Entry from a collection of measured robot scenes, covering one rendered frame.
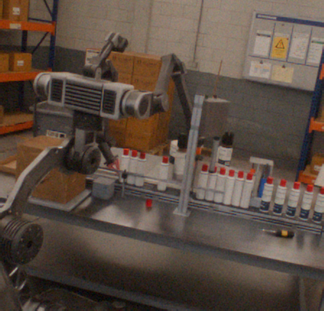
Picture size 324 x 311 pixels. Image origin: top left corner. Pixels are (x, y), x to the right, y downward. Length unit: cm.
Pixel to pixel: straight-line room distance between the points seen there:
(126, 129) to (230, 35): 223
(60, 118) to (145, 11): 326
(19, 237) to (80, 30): 667
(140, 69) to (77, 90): 391
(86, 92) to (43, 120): 288
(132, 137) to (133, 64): 99
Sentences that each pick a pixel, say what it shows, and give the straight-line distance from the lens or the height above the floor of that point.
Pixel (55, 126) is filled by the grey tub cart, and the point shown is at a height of 63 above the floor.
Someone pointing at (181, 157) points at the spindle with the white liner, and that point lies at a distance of 284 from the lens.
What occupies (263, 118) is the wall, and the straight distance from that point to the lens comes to 702.
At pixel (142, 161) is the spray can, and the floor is 104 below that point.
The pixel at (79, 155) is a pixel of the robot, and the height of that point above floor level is 117.
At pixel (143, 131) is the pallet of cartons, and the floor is 41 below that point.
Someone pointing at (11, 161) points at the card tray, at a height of 83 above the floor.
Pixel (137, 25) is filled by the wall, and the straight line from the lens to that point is 768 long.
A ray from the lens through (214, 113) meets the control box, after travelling 237.
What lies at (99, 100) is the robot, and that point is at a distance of 208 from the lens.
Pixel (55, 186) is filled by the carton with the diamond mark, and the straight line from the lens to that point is 243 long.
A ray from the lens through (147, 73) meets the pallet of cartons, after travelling 600.
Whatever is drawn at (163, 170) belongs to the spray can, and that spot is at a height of 101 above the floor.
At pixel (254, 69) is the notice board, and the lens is 687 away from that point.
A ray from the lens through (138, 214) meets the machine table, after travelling 243.
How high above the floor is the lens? 181
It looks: 14 degrees down
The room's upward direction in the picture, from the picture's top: 9 degrees clockwise
